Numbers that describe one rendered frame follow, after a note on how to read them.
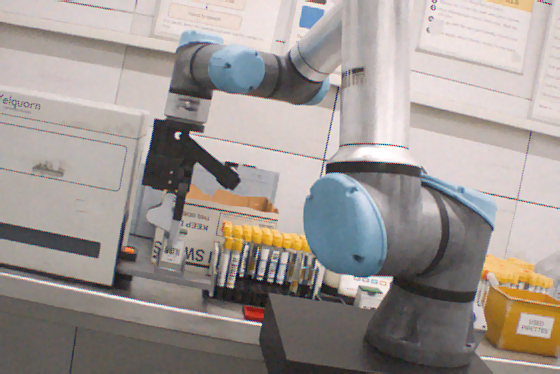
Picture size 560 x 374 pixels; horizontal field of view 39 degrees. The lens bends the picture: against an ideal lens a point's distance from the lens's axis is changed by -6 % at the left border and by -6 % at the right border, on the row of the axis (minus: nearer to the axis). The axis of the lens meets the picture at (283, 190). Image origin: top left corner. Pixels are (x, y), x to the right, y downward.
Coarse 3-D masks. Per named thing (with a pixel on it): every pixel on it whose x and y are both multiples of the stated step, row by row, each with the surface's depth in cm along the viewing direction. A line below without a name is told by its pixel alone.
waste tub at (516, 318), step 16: (496, 288) 156; (512, 288) 161; (496, 304) 155; (512, 304) 148; (528, 304) 149; (544, 304) 149; (496, 320) 153; (512, 320) 149; (528, 320) 149; (544, 320) 149; (496, 336) 151; (512, 336) 149; (528, 336) 149; (544, 336) 149; (528, 352) 149; (544, 352) 150
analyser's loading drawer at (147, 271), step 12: (120, 264) 140; (132, 264) 142; (144, 264) 144; (156, 264) 139; (144, 276) 139; (156, 276) 139; (168, 276) 139; (180, 276) 139; (192, 276) 143; (204, 276) 145; (216, 276) 140; (204, 288) 140
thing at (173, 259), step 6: (168, 234) 140; (180, 234) 140; (180, 240) 139; (186, 240) 139; (162, 246) 139; (174, 246) 139; (180, 246) 139; (162, 252) 139; (168, 252) 139; (174, 252) 139; (180, 252) 139; (162, 258) 139; (168, 258) 139; (174, 258) 139; (180, 258) 140; (162, 264) 139; (168, 264) 139; (174, 264) 140; (180, 264) 140; (180, 270) 140
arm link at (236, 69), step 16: (208, 48) 131; (224, 48) 128; (240, 48) 126; (192, 64) 133; (208, 64) 128; (224, 64) 125; (240, 64) 126; (256, 64) 127; (272, 64) 132; (208, 80) 130; (224, 80) 126; (240, 80) 126; (256, 80) 128; (272, 80) 132; (256, 96) 134
